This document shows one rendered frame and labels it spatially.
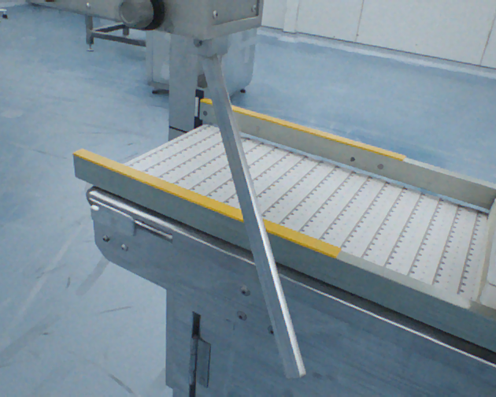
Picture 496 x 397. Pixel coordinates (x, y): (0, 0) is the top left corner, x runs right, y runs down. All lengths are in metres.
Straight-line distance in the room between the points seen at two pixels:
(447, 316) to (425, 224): 0.19
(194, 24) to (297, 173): 0.32
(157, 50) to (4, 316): 2.25
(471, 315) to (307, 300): 0.15
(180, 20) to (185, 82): 0.42
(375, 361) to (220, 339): 0.25
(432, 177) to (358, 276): 0.27
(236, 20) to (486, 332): 0.35
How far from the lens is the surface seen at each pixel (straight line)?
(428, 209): 0.66
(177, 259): 0.57
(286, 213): 0.57
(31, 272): 1.85
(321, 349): 0.53
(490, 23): 5.75
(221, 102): 0.43
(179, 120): 0.86
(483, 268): 0.52
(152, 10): 0.42
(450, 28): 5.74
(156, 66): 3.48
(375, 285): 0.45
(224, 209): 0.49
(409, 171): 0.69
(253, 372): 0.69
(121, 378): 1.46
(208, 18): 0.40
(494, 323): 0.45
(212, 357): 0.72
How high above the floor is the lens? 1.13
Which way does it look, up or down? 29 degrees down
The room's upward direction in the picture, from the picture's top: 7 degrees clockwise
